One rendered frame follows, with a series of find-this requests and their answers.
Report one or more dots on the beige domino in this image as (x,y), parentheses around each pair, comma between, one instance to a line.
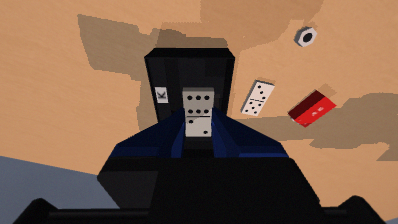
(198,104)

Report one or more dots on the black three-compartment bin rack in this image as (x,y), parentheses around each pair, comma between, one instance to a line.
(172,69)

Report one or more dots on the white and grey domino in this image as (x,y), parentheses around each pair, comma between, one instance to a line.
(257,97)

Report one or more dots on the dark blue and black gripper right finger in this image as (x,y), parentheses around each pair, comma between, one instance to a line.
(241,140)

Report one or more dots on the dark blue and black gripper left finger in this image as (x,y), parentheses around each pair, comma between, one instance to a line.
(157,139)

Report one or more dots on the grey hex nut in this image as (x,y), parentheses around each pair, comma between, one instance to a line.
(305,36)

